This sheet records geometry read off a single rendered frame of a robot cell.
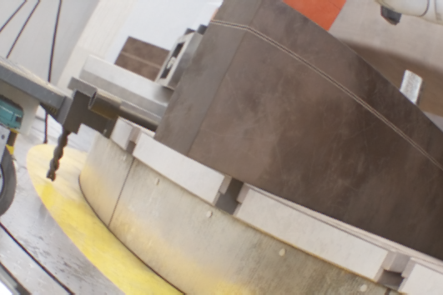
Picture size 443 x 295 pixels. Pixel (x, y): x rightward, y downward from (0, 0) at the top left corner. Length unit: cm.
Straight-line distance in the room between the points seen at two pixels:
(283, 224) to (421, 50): 86
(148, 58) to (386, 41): 193
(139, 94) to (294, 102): 122
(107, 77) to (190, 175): 102
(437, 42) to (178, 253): 101
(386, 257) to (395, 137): 61
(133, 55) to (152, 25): 304
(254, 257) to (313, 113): 33
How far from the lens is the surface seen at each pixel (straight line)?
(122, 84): 278
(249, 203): 164
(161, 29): 693
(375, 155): 186
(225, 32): 159
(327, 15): 169
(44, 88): 122
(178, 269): 180
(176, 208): 188
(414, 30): 224
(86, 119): 241
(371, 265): 138
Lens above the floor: 35
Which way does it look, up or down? 1 degrees up
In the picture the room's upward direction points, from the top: 25 degrees clockwise
